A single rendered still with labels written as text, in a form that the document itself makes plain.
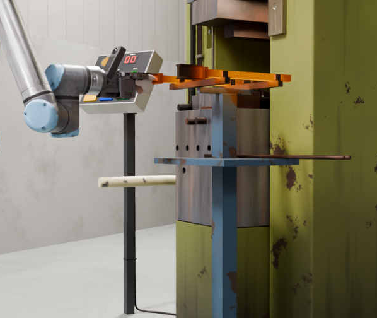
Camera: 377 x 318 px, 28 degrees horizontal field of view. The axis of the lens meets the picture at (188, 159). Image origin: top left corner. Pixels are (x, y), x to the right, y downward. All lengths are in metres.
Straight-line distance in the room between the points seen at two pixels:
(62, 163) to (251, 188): 3.32
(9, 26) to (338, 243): 1.36
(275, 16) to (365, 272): 1.00
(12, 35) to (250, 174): 1.09
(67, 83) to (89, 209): 4.05
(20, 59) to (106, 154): 4.30
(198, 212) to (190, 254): 0.19
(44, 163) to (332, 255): 3.45
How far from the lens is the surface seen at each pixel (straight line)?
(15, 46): 2.18
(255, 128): 2.82
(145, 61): 3.34
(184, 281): 3.05
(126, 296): 3.49
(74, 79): 2.26
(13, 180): 5.55
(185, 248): 3.03
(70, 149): 6.04
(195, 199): 2.93
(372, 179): 2.82
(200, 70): 2.26
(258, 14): 3.05
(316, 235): 2.67
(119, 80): 2.35
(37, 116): 2.12
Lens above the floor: 0.78
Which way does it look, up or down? 1 degrees down
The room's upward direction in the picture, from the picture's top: straight up
